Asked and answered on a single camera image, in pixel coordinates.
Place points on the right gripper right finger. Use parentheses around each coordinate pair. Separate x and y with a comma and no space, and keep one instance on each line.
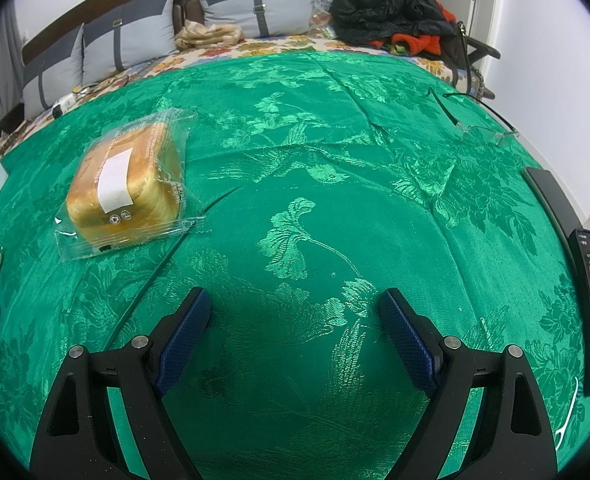
(512,436)

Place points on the beige folded cloth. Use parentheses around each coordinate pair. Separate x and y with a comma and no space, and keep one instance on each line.
(195,35)

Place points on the eyeglasses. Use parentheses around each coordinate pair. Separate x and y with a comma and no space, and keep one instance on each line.
(473,119)

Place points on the green floral tablecloth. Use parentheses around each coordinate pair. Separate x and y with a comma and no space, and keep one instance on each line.
(326,178)

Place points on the grey cushion left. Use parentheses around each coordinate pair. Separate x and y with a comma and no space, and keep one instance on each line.
(53,74)

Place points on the packaged bread loaf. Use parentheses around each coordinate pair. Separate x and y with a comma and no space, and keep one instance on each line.
(130,189)

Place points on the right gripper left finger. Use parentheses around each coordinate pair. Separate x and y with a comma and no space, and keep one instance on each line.
(76,436)

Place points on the white power adapter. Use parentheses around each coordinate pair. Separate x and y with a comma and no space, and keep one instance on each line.
(64,105)

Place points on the black and orange clothes pile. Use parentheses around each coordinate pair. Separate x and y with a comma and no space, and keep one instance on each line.
(411,27)

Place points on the black tablet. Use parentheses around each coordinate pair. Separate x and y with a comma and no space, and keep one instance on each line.
(558,208)

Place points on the grey cushion middle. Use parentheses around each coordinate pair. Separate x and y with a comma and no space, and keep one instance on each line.
(132,33)

